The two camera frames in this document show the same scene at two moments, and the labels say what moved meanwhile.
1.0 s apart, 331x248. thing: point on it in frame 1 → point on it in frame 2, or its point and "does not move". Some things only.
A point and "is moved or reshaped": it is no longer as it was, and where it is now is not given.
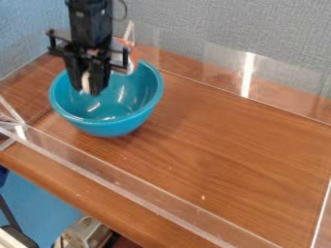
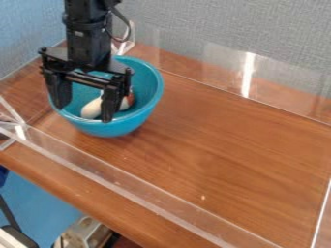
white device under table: x=88 y=233 does not move
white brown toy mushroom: x=86 y=83 is moved or reshaped
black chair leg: x=12 y=228 does not move
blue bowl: x=119 y=109 does not move
